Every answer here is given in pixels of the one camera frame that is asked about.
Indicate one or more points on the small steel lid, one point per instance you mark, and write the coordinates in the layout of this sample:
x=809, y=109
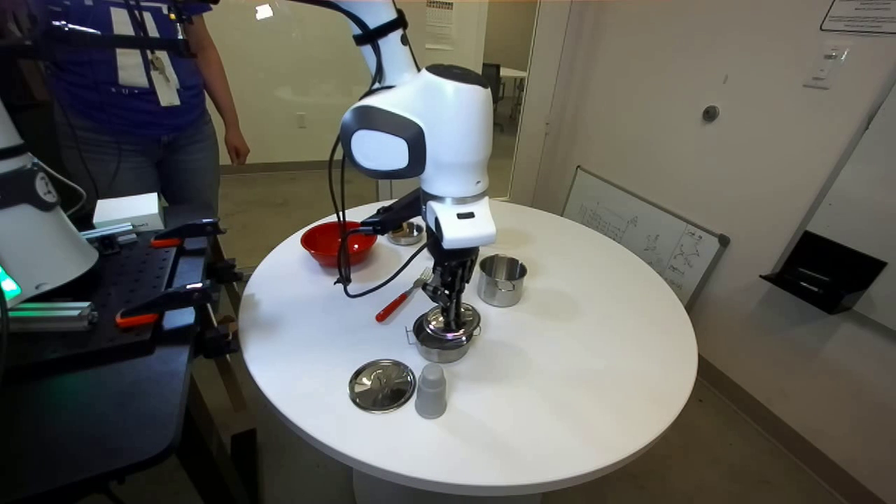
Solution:
x=426, y=325

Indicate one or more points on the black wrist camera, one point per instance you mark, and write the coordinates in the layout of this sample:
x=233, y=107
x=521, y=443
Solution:
x=396, y=213

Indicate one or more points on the flat steel dish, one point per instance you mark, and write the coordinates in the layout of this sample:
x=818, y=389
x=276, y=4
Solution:
x=382, y=387

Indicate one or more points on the white dome device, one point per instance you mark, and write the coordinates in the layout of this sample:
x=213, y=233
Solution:
x=37, y=242

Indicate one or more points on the round grey wall stop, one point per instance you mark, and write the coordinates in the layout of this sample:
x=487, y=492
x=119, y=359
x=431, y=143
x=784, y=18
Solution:
x=710, y=114

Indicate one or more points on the wall whiteboard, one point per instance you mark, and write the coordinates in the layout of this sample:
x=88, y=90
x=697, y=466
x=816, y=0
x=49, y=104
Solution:
x=870, y=205

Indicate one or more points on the person in blue shirt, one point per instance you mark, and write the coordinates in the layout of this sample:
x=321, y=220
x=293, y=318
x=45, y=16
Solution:
x=142, y=102

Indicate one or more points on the tall steel pot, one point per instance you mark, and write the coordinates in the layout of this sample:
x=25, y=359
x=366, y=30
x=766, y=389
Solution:
x=501, y=286

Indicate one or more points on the person's left forearm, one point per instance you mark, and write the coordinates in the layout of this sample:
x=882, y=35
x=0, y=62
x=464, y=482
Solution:
x=212, y=70

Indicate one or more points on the white wall sign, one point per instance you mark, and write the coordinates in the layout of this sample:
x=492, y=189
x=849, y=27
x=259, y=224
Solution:
x=864, y=16

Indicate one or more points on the black breadboard table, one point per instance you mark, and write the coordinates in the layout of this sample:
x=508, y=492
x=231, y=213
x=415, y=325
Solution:
x=94, y=410

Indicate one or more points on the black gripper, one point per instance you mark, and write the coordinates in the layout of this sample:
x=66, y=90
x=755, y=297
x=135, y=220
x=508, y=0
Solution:
x=455, y=263

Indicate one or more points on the person's left hand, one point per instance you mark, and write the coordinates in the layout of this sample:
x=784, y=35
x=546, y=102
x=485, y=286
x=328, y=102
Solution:
x=237, y=143

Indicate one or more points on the grey plastic cup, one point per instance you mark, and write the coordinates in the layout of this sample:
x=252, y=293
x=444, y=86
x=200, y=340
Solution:
x=430, y=396

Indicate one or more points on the black marker tray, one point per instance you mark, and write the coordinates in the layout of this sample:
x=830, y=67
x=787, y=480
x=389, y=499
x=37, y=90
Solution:
x=828, y=269

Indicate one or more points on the white box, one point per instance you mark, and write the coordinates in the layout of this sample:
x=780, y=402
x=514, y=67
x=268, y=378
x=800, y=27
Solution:
x=126, y=210

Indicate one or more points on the red bowl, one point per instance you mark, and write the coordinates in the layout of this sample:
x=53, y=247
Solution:
x=336, y=245

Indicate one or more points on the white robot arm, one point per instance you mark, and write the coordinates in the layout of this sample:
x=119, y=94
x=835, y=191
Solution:
x=448, y=142

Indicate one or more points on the leaning whiteboard with drawings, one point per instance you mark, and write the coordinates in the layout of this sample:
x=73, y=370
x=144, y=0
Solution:
x=644, y=233

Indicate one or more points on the small shallow steel pot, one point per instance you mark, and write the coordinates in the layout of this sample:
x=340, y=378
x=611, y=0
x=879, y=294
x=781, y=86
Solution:
x=444, y=352

